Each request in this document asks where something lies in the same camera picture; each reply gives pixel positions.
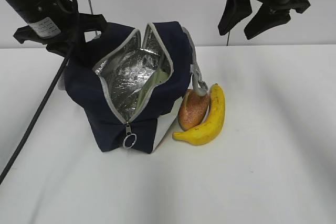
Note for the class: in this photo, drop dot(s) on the brown bread roll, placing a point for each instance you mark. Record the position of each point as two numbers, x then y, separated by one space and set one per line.
192 110

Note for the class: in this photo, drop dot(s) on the green lid glass container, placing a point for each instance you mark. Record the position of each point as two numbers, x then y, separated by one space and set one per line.
156 78

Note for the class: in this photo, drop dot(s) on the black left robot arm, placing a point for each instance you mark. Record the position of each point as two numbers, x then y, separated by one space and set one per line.
18 5

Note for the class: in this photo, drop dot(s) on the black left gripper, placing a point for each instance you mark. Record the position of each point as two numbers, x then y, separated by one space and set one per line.
57 24

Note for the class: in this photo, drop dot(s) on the navy insulated lunch bag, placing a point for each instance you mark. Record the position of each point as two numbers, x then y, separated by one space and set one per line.
118 64

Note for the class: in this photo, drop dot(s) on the yellow banana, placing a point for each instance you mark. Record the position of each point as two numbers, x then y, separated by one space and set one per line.
212 123

